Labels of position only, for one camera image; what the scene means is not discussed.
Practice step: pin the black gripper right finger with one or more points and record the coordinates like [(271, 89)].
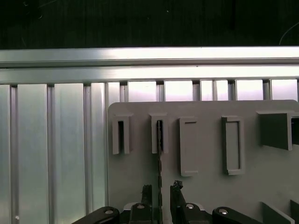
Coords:
[(182, 214)]

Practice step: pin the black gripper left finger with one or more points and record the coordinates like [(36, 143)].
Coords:
[(140, 214)]

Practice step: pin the blue RAM stick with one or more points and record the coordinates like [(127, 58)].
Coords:
[(159, 163)]

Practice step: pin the grey parts rack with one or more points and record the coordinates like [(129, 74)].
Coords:
[(210, 186)]

